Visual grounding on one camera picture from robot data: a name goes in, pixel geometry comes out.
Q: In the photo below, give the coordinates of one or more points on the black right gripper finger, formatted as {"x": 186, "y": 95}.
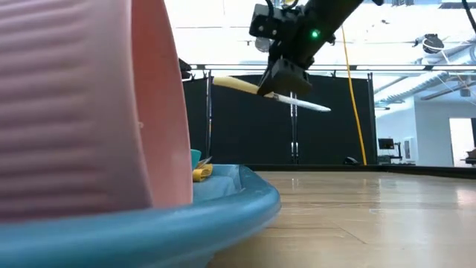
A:
{"x": 286, "y": 82}

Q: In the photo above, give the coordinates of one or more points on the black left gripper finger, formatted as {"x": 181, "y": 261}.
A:
{"x": 186, "y": 70}

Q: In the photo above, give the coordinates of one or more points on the teal plastic plate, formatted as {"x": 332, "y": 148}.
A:
{"x": 195, "y": 158}

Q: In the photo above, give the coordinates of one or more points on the yellow cloth napkin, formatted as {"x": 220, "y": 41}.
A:
{"x": 202, "y": 174}

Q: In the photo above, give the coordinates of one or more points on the pink ribbed cup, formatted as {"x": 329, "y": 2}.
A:
{"x": 74, "y": 111}

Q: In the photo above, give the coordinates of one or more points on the blue plastic tray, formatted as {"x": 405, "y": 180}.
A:
{"x": 148, "y": 238}

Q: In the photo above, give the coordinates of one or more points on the black ceiling lamp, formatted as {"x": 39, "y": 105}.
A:
{"x": 433, "y": 44}
{"x": 262, "y": 45}

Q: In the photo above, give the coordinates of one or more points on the silver backdrop pole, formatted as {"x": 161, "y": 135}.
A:
{"x": 294, "y": 130}

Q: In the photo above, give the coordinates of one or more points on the black backdrop panel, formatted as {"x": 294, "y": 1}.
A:
{"x": 241, "y": 130}

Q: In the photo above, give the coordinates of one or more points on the black monitor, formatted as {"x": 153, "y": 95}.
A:
{"x": 386, "y": 143}

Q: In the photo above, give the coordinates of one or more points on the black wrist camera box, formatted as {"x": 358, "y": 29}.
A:
{"x": 264, "y": 22}

